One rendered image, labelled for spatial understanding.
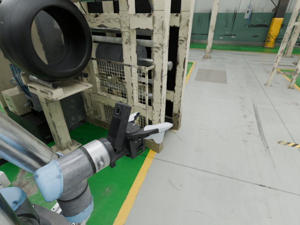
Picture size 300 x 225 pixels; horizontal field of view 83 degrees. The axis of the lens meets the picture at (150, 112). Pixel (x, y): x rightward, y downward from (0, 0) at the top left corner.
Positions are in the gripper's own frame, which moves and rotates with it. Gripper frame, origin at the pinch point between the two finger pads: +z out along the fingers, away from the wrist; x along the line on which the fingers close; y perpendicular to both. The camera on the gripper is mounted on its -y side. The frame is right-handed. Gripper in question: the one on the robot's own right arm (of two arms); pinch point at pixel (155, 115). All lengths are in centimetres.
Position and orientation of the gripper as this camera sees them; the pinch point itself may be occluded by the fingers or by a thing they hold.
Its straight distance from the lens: 55.8
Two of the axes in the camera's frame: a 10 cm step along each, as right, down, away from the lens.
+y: 1.0, 9.0, 4.2
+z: 7.1, -3.6, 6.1
